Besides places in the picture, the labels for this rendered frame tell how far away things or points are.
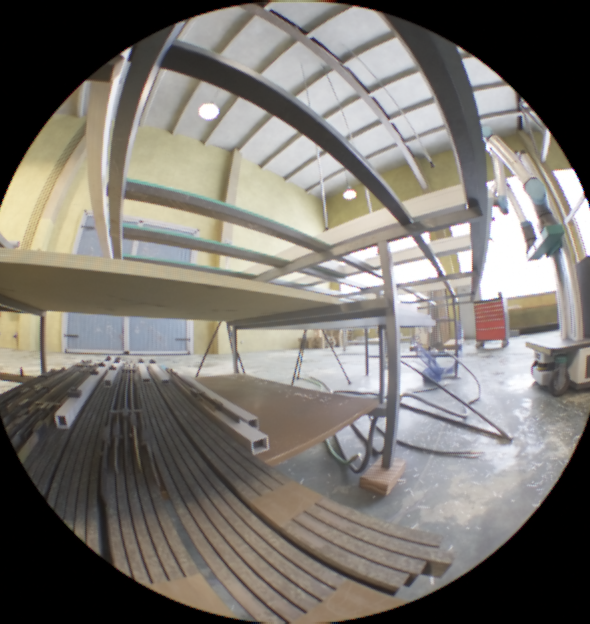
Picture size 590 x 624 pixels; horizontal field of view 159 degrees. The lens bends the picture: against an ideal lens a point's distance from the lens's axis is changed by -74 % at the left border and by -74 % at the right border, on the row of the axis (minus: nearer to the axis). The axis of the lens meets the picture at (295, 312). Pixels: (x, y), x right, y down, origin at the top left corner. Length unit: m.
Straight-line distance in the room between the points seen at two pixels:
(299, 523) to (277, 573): 0.07
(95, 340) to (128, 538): 6.27
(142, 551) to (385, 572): 0.19
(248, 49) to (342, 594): 8.30
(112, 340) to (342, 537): 6.31
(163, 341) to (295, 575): 6.33
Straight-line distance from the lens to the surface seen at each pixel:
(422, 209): 0.75
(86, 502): 0.31
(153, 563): 0.23
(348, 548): 0.22
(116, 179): 0.48
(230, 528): 0.24
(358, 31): 8.19
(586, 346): 1.70
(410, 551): 0.22
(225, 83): 0.34
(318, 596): 0.20
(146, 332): 6.35
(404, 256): 1.16
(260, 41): 8.04
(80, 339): 6.54
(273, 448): 0.43
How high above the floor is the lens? 0.51
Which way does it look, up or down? 7 degrees up
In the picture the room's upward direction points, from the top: 2 degrees counter-clockwise
